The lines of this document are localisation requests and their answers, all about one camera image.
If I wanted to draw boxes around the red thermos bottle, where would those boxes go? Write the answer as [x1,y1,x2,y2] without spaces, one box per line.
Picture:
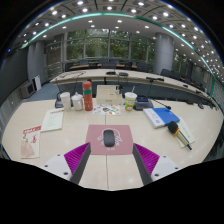
[82,80,94,112]

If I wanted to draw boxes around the white paper sheet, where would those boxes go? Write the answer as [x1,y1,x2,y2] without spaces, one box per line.
[174,116,196,149]

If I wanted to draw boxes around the white booklet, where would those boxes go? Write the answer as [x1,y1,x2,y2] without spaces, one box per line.
[40,108,65,133]

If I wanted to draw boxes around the curved beige conference desk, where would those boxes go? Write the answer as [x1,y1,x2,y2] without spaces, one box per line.
[49,68,214,104]

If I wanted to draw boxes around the white paper cup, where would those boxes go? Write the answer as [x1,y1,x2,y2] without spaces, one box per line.
[59,91,72,112]

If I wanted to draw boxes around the printed paper cup with straw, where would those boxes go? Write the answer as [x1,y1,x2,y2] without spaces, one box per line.
[124,86,138,112]

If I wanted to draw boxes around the pink mouse pad with drawing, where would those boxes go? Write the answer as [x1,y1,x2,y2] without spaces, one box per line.
[85,124,135,156]

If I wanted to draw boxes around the dark gooseneck conference microphone unit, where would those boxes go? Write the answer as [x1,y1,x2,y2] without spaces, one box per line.
[54,78,64,109]
[133,95,172,111]

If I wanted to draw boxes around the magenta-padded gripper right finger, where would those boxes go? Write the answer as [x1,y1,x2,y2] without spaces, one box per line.
[132,143,183,185]

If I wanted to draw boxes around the dark office chairs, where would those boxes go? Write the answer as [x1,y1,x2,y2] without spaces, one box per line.
[64,58,218,108]

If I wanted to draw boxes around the white lidded mug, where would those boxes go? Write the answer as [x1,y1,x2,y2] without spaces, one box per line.
[71,92,84,112]

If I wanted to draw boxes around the cream cardboard box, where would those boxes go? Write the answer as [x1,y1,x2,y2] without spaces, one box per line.
[95,84,123,106]

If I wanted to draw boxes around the ceiling lights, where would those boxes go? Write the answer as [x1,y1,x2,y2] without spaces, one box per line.
[6,0,224,84]

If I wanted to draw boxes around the red and white leaflet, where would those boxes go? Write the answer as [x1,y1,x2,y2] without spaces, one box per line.
[20,125,43,160]

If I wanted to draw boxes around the blue and white book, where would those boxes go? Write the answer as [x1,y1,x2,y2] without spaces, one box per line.
[142,107,181,130]

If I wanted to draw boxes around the handheld microphone with black foam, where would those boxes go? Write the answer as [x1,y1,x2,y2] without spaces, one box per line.
[167,120,193,151]

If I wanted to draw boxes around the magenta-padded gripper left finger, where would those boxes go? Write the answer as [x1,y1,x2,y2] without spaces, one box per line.
[42,142,92,185]

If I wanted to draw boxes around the colourful sticker sheet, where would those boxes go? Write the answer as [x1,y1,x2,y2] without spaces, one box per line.
[92,104,122,116]

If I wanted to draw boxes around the black computer mouse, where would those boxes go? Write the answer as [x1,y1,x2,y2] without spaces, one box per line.
[102,129,116,148]

